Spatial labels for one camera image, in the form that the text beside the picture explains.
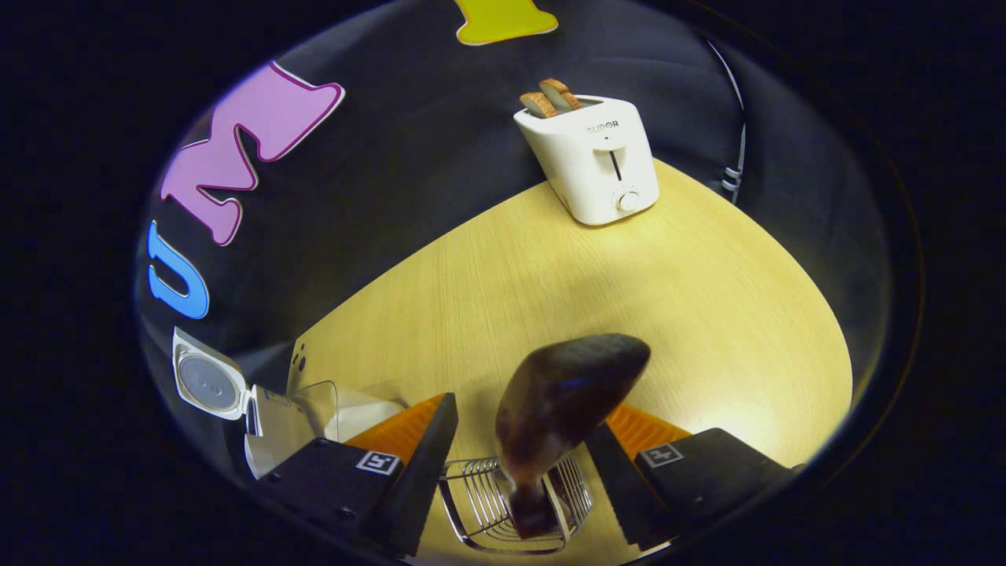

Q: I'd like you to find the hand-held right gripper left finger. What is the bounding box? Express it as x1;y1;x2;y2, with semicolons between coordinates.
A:
255;391;459;559

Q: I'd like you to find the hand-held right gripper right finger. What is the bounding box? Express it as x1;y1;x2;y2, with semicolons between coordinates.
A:
586;402;802;551

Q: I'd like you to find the metal wire chopstick holder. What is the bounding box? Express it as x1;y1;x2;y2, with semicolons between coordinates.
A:
438;452;594;555

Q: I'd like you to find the white rice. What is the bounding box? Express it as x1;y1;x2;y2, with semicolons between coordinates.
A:
334;393;406;443

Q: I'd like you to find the brown wooden spoon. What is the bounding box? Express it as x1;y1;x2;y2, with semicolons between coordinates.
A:
495;333;652;539

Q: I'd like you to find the white rice cooker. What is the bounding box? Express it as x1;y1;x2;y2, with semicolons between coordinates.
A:
172;328;323;480

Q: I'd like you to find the clear plastic container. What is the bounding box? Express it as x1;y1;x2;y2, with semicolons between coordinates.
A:
287;380;409;445

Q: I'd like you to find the black backdrop cloth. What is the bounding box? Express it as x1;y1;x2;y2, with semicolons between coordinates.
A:
134;0;893;472

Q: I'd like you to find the white toaster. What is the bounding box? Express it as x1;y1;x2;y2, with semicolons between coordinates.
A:
513;94;661;227

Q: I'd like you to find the thin cable with clip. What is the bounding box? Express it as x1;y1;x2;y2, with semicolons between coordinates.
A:
703;38;747;205

